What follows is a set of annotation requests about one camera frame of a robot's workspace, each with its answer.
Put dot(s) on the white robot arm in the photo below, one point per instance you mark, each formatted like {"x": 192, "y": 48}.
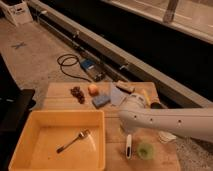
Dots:
{"x": 188, "y": 122}

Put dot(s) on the yellow plastic tray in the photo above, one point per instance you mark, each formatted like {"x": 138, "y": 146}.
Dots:
{"x": 47, "y": 130}

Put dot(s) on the light blue cloth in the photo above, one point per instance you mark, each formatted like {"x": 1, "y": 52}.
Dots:
{"x": 116, "y": 95}

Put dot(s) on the orange fruit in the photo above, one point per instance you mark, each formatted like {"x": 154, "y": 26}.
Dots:
{"x": 93, "y": 89}

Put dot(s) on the wooden block eraser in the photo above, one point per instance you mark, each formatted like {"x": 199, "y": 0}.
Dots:
{"x": 125, "y": 87}

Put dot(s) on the blue power device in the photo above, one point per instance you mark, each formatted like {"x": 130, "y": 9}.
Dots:
{"x": 92, "y": 69}

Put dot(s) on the dark grape bunch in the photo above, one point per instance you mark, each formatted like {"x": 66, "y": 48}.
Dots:
{"x": 77, "y": 92}

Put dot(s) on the metal cup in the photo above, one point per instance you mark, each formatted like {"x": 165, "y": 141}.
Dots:
{"x": 156, "y": 105}

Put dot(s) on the metal fork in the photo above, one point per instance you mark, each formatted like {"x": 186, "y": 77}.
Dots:
{"x": 81, "y": 135}

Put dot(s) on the wooden cutting board table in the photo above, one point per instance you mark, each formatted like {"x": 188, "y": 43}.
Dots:
{"x": 165, "y": 158}

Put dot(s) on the green plastic cup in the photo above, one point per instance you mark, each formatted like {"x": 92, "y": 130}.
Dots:
{"x": 145, "y": 150}

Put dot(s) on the white paper cup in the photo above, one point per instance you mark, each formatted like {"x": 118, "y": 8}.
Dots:
{"x": 166, "y": 137}

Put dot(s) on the black chair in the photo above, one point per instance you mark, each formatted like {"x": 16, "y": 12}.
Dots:
{"x": 15, "y": 105}

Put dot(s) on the white storage box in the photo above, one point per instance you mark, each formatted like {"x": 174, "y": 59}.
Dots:
{"x": 17, "y": 14}

